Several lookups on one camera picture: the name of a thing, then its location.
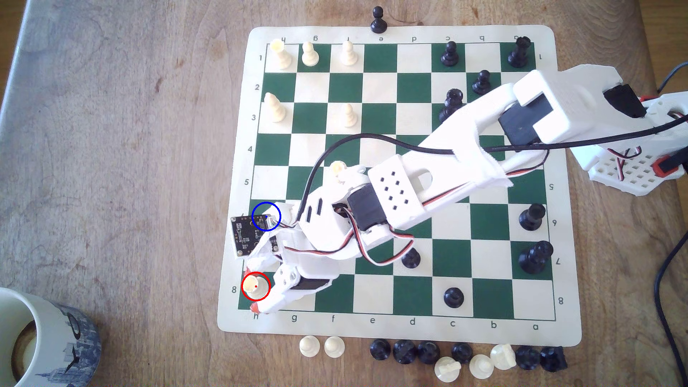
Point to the black pawn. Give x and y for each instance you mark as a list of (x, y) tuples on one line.
[(531, 217), (380, 349), (428, 352), (411, 260), (378, 22), (461, 352), (482, 79), (528, 358), (453, 298), (450, 55)]

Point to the white pawn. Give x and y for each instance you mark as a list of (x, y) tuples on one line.
[(481, 366), (334, 347), (349, 54), (309, 346), (309, 55), (349, 115)]

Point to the black queen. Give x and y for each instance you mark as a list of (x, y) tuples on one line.
[(454, 99)]

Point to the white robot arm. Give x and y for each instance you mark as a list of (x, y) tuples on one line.
[(564, 97)]

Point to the white mug with skyline print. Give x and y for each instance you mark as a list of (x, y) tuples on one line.
[(54, 344)]

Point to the white chess piece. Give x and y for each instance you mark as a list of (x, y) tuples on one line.
[(447, 369)]

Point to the black knight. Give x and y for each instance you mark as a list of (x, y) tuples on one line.
[(553, 359)]

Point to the orange and black connector plug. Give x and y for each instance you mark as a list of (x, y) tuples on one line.
[(666, 165)]

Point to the green and cream chess mat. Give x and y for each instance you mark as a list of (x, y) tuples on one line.
[(484, 301)]

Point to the black rook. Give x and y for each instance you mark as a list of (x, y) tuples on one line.
[(520, 54)]

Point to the tall white rook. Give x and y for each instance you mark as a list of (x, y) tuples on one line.
[(280, 56)]

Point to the white bishop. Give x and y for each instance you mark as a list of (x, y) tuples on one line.
[(274, 107)]

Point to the black chess piece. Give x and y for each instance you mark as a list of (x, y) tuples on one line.
[(404, 352)]

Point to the black camera circuit board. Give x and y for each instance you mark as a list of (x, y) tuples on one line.
[(244, 236)]

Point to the small white rook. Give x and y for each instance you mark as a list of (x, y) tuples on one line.
[(253, 284)]

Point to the white queen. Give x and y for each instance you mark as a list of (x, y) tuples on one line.
[(337, 168)]

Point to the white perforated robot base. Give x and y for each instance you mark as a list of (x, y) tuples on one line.
[(639, 174)]

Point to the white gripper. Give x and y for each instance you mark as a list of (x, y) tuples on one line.
[(311, 283)]

